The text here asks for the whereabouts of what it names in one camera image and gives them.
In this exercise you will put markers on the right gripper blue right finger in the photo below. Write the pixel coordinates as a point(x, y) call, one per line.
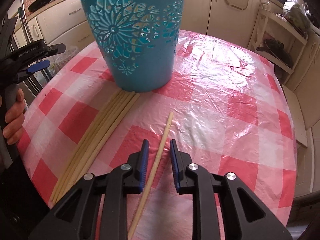
point(174, 164)

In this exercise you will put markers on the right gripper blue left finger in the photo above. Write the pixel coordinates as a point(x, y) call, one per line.
point(143, 164)

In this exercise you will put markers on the person's left hand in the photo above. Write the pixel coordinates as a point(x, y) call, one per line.
point(14, 119)

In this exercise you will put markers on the white floral trash bin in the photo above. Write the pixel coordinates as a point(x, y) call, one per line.
point(62, 59)

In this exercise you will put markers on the black frying pan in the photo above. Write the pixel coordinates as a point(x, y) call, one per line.
point(38, 4)

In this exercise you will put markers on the white wooden step stool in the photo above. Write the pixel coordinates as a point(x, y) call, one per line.
point(297, 116)

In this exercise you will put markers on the teal perforated plastic basket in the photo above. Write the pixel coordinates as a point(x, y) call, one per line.
point(137, 39)

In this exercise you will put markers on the black wok on cart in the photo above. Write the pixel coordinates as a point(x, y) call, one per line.
point(276, 49)

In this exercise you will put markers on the white rolling shelf cart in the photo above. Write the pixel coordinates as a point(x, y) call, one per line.
point(271, 24)

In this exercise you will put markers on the green bag of vegetables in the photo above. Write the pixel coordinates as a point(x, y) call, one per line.
point(295, 12)

